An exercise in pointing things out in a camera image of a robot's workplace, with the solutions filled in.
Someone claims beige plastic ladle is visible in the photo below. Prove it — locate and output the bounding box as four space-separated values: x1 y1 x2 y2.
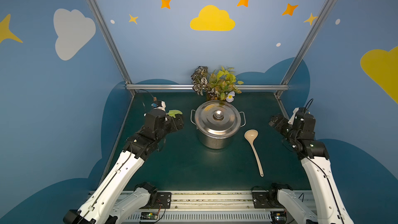
244 129 264 177

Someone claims stainless steel pot lid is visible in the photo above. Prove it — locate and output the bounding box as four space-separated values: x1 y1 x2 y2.
193 100 246 139

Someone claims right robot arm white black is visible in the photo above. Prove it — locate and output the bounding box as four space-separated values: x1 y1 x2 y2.
267 107 353 224

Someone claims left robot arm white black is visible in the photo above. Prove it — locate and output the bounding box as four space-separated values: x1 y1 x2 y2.
63 107 183 224

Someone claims artificial plant in pot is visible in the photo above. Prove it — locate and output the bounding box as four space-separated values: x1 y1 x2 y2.
191 66 244 103

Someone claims right circuit board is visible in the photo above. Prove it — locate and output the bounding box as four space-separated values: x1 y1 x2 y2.
271 212 287 224

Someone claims circuit board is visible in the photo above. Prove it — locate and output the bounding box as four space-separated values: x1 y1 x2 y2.
271 212 287 224
140 212 159 220

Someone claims left circuit board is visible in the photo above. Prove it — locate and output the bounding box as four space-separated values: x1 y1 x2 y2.
140 212 159 220

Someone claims green spatula wooden handle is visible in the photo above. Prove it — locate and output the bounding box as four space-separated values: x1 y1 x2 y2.
168 110 182 118

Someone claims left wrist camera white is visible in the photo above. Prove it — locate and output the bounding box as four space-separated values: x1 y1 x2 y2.
151 100 166 111

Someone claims aluminium frame back bar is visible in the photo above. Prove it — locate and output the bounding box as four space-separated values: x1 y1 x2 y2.
125 83 289 91

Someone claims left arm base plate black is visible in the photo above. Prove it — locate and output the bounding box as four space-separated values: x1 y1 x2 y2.
143 192 172 209

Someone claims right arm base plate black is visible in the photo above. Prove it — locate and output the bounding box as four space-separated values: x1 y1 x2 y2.
251 191 278 209

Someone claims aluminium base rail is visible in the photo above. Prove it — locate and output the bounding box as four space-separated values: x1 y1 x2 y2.
83 189 318 224

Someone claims aluminium frame right post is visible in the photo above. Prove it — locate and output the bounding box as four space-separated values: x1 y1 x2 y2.
280 0 338 87

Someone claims aluminium frame post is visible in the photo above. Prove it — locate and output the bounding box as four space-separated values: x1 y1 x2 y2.
86 0 135 96
280 0 338 87

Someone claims aluminium frame left post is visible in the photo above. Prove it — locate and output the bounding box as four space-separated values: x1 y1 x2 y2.
86 0 135 96

